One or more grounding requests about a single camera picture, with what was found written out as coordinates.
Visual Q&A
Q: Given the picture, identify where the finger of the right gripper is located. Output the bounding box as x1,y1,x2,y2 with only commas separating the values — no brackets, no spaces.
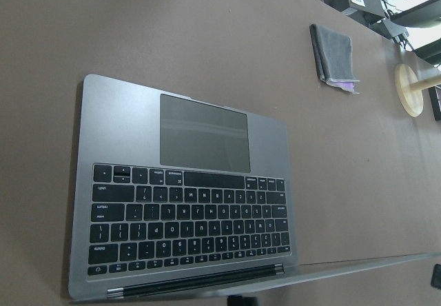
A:
431,264,441,287

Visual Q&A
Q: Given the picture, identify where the grey laptop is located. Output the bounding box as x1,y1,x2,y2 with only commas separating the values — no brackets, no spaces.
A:
69,74,440,301

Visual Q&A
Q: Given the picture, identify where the black tray with glasses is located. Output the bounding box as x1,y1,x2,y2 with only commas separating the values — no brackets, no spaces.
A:
428,85,441,121

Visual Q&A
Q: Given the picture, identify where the folded grey cloth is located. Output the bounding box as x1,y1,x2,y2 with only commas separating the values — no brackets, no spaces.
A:
309,23,358,94

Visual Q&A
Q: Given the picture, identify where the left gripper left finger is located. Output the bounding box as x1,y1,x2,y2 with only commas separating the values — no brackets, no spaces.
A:
227,295,243,306

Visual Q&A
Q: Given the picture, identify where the wooden cup stand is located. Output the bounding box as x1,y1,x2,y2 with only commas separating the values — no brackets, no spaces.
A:
394,63,440,117

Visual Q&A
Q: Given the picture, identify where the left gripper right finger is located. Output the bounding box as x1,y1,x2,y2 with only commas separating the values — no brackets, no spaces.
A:
243,296,259,306

